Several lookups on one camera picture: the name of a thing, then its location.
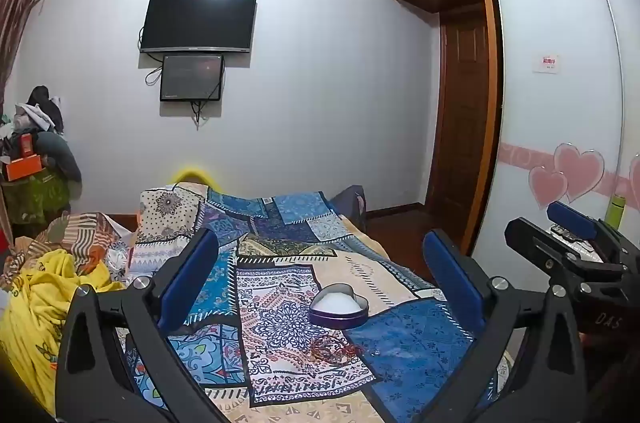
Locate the thin dark red bracelet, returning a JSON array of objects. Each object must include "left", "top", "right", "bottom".
[{"left": 336, "top": 340, "right": 364, "bottom": 362}]

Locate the striped orange grey cloth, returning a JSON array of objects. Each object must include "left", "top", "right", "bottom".
[{"left": 2, "top": 212, "right": 132, "bottom": 285}]

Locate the brown wooden door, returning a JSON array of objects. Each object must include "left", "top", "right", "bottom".
[{"left": 425, "top": 10, "right": 489, "bottom": 215}]

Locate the white paper note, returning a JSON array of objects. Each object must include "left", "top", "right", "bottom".
[{"left": 532, "top": 53, "right": 561, "bottom": 74}]

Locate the small black monitor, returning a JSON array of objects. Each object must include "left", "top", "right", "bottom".
[{"left": 160, "top": 54, "right": 224, "bottom": 102}]

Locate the orange box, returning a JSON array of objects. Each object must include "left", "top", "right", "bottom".
[{"left": 6, "top": 157, "right": 44, "bottom": 182}]

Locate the red gold beaded bracelet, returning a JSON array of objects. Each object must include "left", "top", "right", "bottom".
[{"left": 307, "top": 336, "right": 347, "bottom": 366}]

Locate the yellow cloth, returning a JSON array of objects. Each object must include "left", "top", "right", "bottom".
[{"left": 0, "top": 248, "right": 126, "bottom": 415}]

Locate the patchwork printed blanket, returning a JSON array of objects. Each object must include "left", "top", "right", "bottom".
[{"left": 120, "top": 182, "right": 512, "bottom": 423}]

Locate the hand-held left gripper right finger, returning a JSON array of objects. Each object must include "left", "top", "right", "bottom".
[{"left": 423, "top": 229, "right": 589, "bottom": 423}]

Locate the black wall television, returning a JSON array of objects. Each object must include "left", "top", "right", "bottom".
[{"left": 139, "top": 0, "right": 258, "bottom": 54}]

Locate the dark coat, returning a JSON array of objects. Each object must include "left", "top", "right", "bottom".
[{"left": 26, "top": 85, "right": 83, "bottom": 184}]

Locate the dark blue bag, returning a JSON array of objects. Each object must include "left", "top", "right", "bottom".
[{"left": 331, "top": 185, "right": 369, "bottom": 220}]

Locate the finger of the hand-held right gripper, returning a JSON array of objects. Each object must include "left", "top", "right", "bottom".
[
  {"left": 546, "top": 201, "right": 608, "bottom": 249},
  {"left": 504, "top": 217, "right": 628, "bottom": 289}
]

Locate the yellow plastic object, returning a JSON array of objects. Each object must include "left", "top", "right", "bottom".
[{"left": 167, "top": 166, "right": 221, "bottom": 190}]

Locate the white heart-print sliding door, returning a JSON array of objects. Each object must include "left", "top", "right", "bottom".
[{"left": 487, "top": 0, "right": 640, "bottom": 265}]

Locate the striped brown curtain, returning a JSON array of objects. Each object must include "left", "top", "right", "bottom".
[{"left": 0, "top": 0, "right": 63, "bottom": 108}]

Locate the green bottle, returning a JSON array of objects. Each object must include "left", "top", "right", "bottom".
[{"left": 604, "top": 195, "right": 627, "bottom": 229}]

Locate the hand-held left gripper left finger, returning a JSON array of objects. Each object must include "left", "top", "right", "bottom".
[{"left": 55, "top": 228, "right": 221, "bottom": 423}]

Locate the purple heart-shaped tin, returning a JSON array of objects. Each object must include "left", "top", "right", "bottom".
[{"left": 308, "top": 283, "right": 370, "bottom": 330}]

